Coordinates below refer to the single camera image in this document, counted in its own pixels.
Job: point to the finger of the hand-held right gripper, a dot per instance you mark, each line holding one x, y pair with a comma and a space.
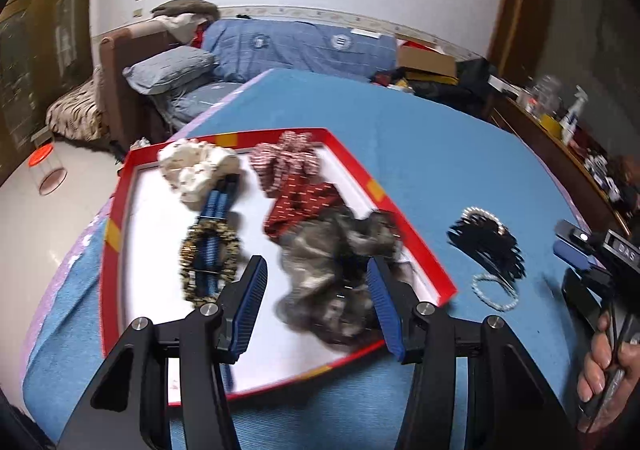
575, 255
585, 295

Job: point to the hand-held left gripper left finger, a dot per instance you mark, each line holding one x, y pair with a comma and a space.
247, 300

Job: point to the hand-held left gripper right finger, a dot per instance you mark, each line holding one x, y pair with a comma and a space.
385, 310

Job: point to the grey patterned scrunchie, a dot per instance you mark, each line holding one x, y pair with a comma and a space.
310, 255

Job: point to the red shallow box tray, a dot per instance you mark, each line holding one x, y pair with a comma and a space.
150, 240

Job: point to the person's right hand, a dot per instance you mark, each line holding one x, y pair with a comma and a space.
597, 365

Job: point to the leopard print scrunchie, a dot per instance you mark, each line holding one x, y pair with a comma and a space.
187, 255

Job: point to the black hair comb with pearls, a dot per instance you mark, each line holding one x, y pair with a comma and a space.
490, 250

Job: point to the wooden cabinet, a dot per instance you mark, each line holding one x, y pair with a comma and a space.
555, 165

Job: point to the dark red scrunchie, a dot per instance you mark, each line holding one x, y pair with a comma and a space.
300, 205

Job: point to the white spray bottle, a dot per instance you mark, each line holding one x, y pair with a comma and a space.
572, 120

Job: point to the cream scrunchie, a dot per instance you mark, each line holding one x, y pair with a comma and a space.
200, 170

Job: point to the red white checked scrunchie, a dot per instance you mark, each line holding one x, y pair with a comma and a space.
280, 162

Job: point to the blue tablecloth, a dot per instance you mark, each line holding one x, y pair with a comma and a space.
450, 155

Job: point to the glass pitcher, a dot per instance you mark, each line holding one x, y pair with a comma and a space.
545, 95

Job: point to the white flat box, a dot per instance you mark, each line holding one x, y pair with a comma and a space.
502, 85

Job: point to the black bag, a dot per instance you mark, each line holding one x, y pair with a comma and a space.
465, 85

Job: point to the blue checked cushion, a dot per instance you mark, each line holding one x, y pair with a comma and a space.
195, 102

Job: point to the clear jar with orange lid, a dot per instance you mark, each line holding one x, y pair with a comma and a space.
47, 170

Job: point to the brown sofa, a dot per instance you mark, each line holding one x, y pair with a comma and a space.
117, 95

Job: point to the grey blue pillow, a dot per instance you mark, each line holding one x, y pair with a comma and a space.
167, 70

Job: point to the cardboard box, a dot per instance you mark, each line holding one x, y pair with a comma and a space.
425, 61

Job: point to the blue quilt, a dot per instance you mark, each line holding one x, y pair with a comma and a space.
300, 50

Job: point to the leopard print blanket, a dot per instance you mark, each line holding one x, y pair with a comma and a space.
75, 110

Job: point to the pile of clothes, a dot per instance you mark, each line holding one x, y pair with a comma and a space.
185, 15

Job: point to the wooden wardrobe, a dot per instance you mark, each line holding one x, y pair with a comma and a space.
40, 55

